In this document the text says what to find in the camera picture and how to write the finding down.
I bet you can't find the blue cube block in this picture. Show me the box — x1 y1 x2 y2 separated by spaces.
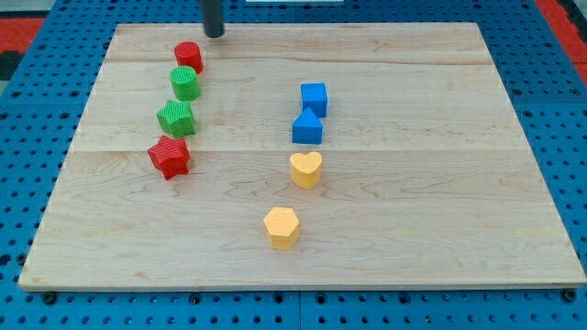
300 82 328 118

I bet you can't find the yellow heart block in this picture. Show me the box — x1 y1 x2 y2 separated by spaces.
290 151 323 189

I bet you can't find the blue triangle block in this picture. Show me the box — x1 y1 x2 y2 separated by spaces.
292 107 323 145

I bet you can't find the yellow hexagon block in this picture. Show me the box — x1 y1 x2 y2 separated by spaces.
263 207 300 250

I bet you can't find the light wooden board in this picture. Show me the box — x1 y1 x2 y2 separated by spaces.
18 23 586 292

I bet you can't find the red star block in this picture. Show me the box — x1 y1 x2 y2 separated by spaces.
148 136 190 180

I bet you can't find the green star block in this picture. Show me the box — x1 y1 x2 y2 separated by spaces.
156 100 196 138

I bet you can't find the green cylinder block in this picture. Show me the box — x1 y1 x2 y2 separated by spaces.
169 66 201 101

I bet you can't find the red cylinder block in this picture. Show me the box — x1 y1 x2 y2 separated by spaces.
173 41 205 73

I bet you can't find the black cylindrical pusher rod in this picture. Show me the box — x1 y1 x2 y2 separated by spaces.
199 0 225 39

